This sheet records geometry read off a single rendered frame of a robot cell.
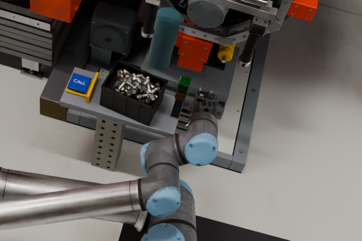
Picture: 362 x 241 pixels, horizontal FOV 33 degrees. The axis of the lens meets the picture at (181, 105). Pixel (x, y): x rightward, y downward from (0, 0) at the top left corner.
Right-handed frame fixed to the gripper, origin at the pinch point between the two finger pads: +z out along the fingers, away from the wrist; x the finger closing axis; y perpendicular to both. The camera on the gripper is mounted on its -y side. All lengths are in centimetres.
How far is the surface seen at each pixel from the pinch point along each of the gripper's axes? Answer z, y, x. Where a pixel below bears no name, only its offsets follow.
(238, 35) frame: 33.6, 11.6, -10.1
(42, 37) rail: 56, -17, 66
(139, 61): 73, -26, 25
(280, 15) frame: 26.1, 25.1, -21.5
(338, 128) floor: 78, -40, -75
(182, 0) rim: 45.2, 16.1, 12.8
